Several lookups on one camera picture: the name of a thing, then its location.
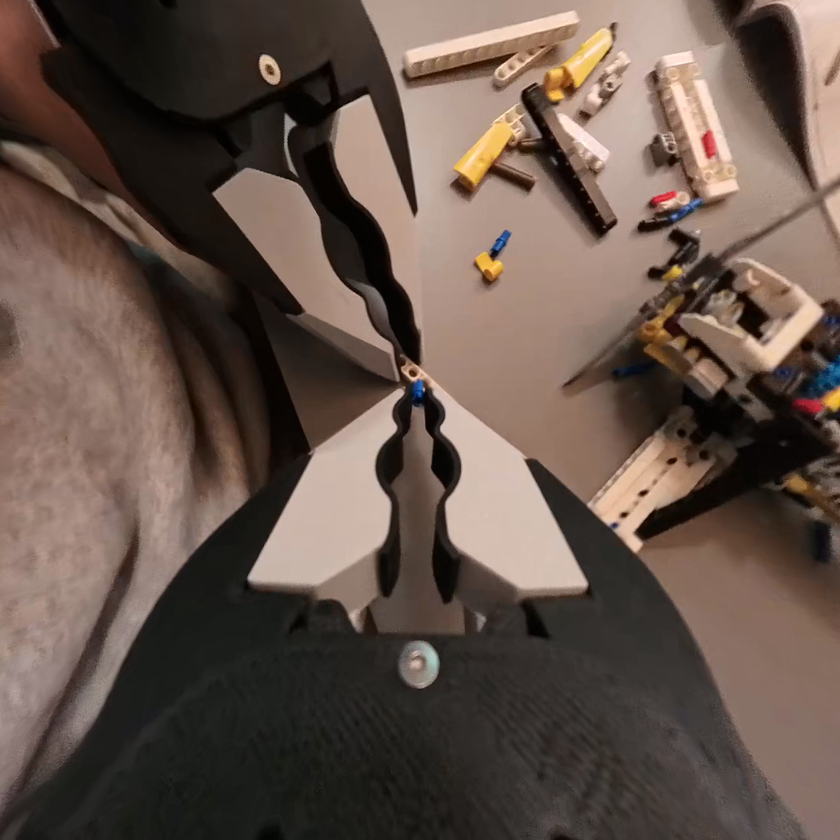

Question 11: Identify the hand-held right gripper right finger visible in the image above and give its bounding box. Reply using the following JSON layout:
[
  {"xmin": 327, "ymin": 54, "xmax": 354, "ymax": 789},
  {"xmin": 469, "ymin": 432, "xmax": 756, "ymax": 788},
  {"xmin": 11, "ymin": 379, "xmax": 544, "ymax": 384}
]
[{"xmin": 423, "ymin": 386, "xmax": 589, "ymax": 632}]

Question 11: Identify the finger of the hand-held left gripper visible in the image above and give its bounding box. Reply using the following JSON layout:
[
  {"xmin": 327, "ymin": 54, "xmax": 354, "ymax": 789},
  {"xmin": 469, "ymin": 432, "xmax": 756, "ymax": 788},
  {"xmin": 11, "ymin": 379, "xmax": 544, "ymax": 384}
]
[
  {"xmin": 331, "ymin": 87, "xmax": 425, "ymax": 366},
  {"xmin": 213, "ymin": 128, "xmax": 404, "ymax": 383}
]

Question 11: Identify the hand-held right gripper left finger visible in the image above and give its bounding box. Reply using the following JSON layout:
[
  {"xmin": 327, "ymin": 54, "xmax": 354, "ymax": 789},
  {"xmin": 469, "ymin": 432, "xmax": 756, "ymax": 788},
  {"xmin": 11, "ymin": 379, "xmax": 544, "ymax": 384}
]
[{"xmin": 248, "ymin": 386, "xmax": 422, "ymax": 632}]

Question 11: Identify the yellow lego panel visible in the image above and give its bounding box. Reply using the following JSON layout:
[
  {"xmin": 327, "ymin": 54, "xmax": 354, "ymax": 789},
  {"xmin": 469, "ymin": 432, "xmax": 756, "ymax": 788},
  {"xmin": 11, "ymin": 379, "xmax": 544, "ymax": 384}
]
[
  {"xmin": 451, "ymin": 121, "xmax": 519, "ymax": 193},
  {"xmin": 543, "ymin": 23, "xmax": 619, "ymax": 104}
]

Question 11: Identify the tan lego axle pin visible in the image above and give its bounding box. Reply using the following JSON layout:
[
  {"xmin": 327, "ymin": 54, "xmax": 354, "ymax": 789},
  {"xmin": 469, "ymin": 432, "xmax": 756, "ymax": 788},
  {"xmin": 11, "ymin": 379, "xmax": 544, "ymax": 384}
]
[{"xmin": 491, "ymin": 159, "xmax": 537, "ymax": 193}]

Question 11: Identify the white lego beam with holes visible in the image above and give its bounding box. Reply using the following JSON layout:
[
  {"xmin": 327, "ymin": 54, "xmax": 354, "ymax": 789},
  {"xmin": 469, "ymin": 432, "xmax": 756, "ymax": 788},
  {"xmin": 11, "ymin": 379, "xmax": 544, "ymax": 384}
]
[{"xmin": 492, "ymin": 104, "xmax": 534, "ymax": 143}]

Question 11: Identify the long white lego beam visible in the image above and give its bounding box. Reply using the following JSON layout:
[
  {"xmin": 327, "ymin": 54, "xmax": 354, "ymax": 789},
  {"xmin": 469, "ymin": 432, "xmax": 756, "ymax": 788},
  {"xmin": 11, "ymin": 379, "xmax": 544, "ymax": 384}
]
[{"xmin": 402, "ymin": 10, "xmax": 581, "ymax": 81}]

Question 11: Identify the thin white lego beam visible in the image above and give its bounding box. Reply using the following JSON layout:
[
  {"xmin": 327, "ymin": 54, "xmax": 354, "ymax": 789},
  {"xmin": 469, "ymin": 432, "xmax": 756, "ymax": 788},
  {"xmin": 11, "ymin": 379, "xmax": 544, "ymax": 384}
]
[{"xmin": 492, "ymin": 42, "xmax": 559, "ymax": 89}]

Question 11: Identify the long black lego beam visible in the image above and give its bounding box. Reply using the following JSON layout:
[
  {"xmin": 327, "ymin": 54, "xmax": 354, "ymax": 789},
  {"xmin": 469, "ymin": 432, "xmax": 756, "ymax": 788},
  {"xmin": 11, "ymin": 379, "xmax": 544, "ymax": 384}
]
[{"xmin": 520, "ymin": 84, "xmax": 619, "ymax": 236}]

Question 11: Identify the white lego slope piece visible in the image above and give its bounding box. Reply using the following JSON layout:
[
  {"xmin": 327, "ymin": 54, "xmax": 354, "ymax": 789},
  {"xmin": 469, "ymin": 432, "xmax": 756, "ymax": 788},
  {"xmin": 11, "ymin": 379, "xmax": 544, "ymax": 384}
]
[{"xmin": 556, "ymin": 112, "xmax": 613, "ymax": 173}]

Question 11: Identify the white grey lego connector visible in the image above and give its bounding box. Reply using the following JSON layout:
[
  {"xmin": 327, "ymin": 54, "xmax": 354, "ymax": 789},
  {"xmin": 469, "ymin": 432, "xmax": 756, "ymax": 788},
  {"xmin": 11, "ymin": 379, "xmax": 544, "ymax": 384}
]
[{"xmin": 579, "ymin": 51, "xmax": 632, "ymax": 117}]

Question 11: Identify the lego helicopter model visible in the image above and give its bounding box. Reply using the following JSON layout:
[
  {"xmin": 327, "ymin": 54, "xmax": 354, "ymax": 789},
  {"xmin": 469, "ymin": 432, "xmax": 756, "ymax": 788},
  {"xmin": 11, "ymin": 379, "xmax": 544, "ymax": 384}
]
[{"xmin": 563, "ymin": 187, "xmax": 840, "ymax": 565}]

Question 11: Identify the white lego brick assembly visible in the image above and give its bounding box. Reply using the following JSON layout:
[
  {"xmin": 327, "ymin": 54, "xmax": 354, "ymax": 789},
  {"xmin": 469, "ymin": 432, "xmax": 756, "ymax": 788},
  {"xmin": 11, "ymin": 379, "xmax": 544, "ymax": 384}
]
[{"xmin": 648, "ymin": 51, "xmax": 740, "ymax": 199}]

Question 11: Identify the yellow connector with blue pin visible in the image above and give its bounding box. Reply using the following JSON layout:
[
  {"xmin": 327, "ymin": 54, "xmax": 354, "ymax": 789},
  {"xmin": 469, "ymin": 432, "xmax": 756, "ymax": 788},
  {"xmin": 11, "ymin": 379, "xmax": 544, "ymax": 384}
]
[{"xmin": 474, "ymin": 230, "xmax": 514, "ymax": 283}]

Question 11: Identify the grey zip hoodie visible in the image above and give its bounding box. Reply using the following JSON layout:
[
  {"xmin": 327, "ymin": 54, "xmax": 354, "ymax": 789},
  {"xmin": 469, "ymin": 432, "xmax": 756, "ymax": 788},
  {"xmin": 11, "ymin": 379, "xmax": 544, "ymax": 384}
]
[{"xmin": 0, "ymin": 141, "xmax": 309, "ymax": 811}]

